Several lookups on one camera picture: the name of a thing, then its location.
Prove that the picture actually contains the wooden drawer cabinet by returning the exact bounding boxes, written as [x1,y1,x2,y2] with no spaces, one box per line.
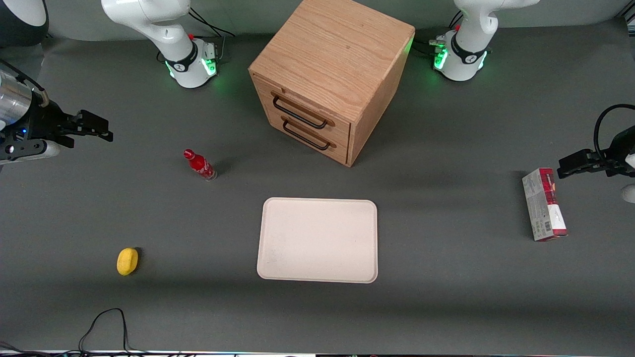
[248,0,416,168]

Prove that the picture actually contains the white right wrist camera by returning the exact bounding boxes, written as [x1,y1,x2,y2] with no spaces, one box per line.
[0,140,61,165]

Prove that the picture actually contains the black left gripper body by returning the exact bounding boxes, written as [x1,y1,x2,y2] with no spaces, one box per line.
[603,125,635,177]

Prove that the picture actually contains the red and grey carton box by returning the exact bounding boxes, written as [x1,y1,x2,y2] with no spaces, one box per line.
[522,168,569,242]

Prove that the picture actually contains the beige rectangular tray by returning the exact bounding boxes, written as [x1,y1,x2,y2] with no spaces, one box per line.
[256,197,379,284]

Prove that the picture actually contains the wooden drawer with black handle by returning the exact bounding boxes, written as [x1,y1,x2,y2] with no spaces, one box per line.
[265,112,351,166]
[252,74,352,145]

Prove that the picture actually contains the black left arm base cables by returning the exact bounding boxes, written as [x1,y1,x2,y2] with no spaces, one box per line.
[413,10,462,56]

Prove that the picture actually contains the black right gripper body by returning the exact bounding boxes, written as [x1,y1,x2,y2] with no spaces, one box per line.
[0,97,75,149]

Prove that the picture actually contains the small red bottle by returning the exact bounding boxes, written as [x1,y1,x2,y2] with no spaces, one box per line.
[183,149,218,182]

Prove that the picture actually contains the black arm base cables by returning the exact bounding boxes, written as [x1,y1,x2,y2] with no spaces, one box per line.
[413,10,462,56]
[188,7,237,38]

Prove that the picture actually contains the black right arm base cables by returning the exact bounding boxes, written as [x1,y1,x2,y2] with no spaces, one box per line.
[188,7,237,38]

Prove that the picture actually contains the thin black cable loop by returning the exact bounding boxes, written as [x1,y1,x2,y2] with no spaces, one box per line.
[78,308,130,356]

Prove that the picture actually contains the black left wrist cable loop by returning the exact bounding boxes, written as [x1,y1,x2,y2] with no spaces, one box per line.
[593,104,635,155]

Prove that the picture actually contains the yellow lemon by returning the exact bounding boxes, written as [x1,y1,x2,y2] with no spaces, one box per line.
[117,247,140,276]

